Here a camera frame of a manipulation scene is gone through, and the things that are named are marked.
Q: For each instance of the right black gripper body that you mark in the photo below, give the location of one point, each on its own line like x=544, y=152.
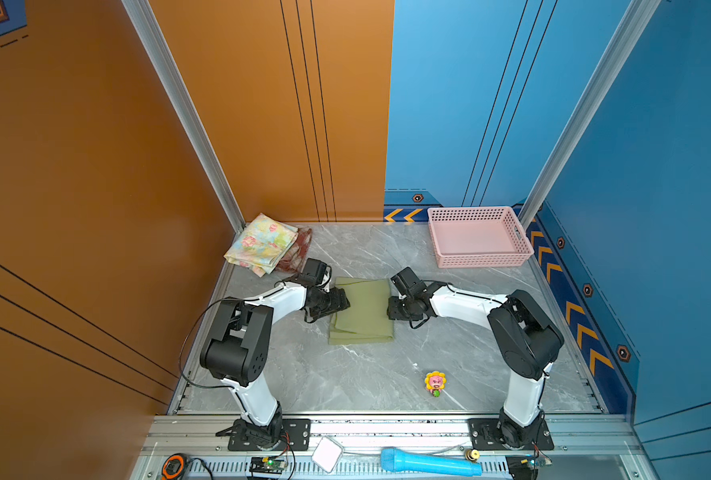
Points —
x=400, y=310

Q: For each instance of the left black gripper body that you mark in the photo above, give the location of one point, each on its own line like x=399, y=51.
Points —
x=329, y=303

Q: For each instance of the olive green skirt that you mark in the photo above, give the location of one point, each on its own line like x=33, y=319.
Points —
x=365, y=321

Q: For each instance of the red plaid skirt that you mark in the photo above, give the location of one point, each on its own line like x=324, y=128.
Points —
x=295, y=258

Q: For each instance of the floral pastel skirt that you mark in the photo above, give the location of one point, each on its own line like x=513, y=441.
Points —
x=262, y=244

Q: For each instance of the pink perforated plastic basket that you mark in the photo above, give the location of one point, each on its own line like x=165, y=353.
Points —
x=478, y=237

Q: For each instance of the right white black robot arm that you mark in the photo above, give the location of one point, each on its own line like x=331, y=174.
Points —
x=526, y=336

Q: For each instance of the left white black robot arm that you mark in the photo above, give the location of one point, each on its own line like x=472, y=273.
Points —
x=236, y=351

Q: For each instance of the yellow sunflower toy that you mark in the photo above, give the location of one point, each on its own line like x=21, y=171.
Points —
x=435, y=383

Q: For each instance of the white square card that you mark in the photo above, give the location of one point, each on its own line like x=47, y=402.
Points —
x=327, y=454

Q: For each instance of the cyan toy microphone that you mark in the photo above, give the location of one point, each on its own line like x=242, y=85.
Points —
x=395, y=460

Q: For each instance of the small brass cylinder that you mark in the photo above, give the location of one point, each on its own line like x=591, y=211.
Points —
x=472, y=455

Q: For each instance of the left green circuit board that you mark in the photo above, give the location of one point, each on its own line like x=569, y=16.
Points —
x=268, y=467

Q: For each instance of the green circuit board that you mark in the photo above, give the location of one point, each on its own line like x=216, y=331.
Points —
x=268, y=467
x=537, y=462

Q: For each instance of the right green circuit board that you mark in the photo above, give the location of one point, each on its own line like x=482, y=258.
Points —
x=537, y=462

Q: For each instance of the orange black tape measure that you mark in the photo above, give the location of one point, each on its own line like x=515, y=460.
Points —
x=175, y=467

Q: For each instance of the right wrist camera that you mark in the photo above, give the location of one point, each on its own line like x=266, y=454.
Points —
x=408, y=284

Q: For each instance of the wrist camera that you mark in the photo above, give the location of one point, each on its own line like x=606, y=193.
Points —
x=315, y=273
x=408, y=284

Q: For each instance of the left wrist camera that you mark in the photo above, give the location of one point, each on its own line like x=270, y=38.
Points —
x=315, y=273

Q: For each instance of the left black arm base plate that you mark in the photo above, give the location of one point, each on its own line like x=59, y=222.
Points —
x=281, y=433

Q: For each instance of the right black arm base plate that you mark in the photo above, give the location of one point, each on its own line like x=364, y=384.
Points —
x=490, y=434

